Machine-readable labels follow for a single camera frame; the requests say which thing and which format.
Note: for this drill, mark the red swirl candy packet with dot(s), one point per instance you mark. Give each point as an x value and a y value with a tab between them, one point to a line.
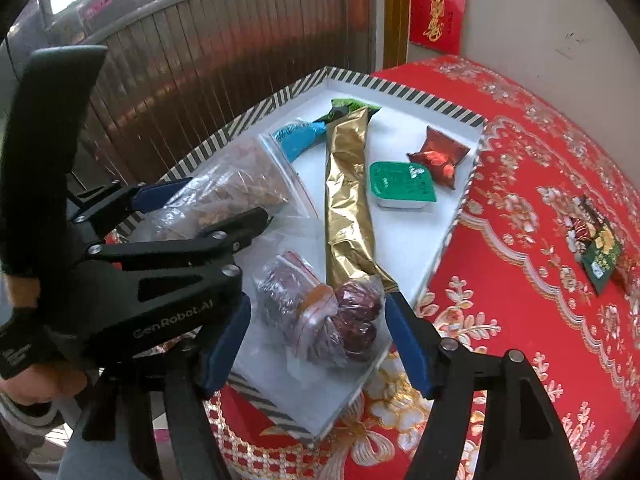
583	230

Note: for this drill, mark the brown slatted panel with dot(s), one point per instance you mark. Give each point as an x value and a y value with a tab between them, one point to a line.
210	50

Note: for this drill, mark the clear bag of red dates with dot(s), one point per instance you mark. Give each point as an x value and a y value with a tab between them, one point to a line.
340	315

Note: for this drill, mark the person's left hand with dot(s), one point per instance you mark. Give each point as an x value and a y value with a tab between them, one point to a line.
30	345

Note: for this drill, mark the shiny red snack packet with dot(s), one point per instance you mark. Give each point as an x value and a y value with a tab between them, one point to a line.
440	157

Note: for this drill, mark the long gold foil packet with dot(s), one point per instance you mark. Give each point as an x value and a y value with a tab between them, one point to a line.
347	195

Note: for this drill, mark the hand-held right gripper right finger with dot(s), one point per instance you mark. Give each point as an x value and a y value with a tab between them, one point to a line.
410	345

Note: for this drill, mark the green snack packet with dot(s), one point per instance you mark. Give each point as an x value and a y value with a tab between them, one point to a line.
350	109

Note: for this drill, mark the person's leg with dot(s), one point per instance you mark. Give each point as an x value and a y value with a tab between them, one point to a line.
105	460

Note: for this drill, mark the dark green flat packet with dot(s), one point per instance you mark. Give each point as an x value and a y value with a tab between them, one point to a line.
602	255

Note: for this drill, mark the green lidded sauce cup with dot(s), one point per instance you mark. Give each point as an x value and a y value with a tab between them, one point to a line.
402	185

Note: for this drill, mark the striped cardboard box tray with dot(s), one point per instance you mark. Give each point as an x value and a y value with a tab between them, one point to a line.
415	125

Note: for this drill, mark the light blue snack packet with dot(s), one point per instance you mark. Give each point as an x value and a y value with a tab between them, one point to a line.
300	137

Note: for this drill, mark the person's shoe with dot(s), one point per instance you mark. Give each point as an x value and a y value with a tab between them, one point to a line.
30	412

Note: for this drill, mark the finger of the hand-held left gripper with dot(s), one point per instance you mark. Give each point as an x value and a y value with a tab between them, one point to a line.
160	194
220	237

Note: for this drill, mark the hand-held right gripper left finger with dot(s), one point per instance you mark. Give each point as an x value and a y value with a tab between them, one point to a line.
225	350

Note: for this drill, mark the wooden door frame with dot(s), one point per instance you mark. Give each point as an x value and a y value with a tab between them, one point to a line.
396	10

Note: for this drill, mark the red floral tablecloth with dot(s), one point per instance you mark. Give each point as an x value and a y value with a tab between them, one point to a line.
525	310

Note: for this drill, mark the clear bag of walnuts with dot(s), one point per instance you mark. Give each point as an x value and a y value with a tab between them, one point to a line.
240	175

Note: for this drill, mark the red wall poster gold print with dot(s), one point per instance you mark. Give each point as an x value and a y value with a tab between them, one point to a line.
437	10

